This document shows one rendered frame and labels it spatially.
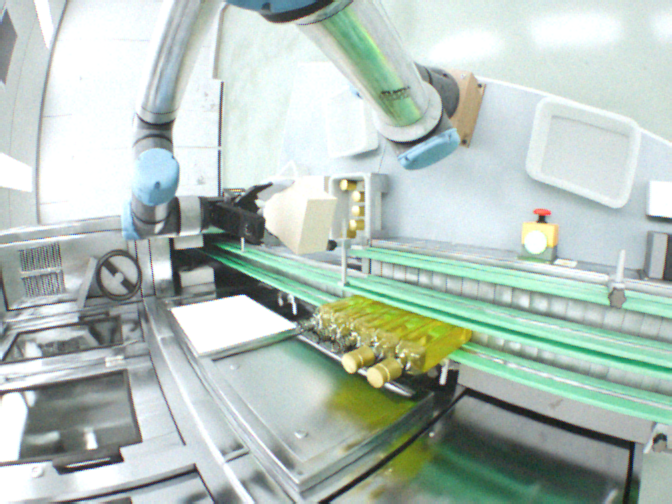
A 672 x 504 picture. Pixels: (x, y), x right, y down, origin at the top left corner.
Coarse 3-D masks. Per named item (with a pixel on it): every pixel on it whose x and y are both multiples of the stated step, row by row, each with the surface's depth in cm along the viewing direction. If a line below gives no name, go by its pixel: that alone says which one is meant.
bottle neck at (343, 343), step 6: (342, 336) 54; (348, 336) 54; (354, 336) 55; (330, 342) 54; (336, 342) 52; (342, 342) 53; (348, 342) 53; (354, 342) 54; (336, 348) 54; (342, 348) 52; (348, 348) 53
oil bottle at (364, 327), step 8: (376, 312) 62; (384, 312) 62; (392, 312) 62; (400, 312) 62; (408, 312) 62; (360, 320) 58; (368, 320) 58; (376, 320) 58; (384, 320) 58; (392, 320) 59; (352, 328) 57; (360, 328) 56; (368, 328) 55; (376, 328) 56; (360, 336) 55; (368, 336) 55; (360, 344) 55; (368, 344) 55
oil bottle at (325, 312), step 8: (352, 296) 74; (360, 296) 73; (328, 304) 68; (336, 304) 68; (344, 304) 68; (352, 304) 68; (360, 304) 69; (320, 312) 65; (328, 312) 64; (336, 312) 64; (328, 320) 64
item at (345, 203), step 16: (336, 176) 92; (352, 176) 87; (368, 176) 83; (336, 192) 97; (352, 192) 98; (368, 192) 83; (336, 208) 98; (368, 208) 84; (336, 224) 98; (368, 224) 85; (336, 240) 98
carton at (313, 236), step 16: (272, 176) 68; (288, 192) 62; (304, 192) 61; (320, 192) 63; (272, 208) 68; (288, 208) 63; (304, 208) 58; (320, 208) 60; (272, 224) 69; (288, 224) 63; (304, 224) 60; (320, 224) 62; (288, 240) 64; (304, 240) 62; (320, 240) 64
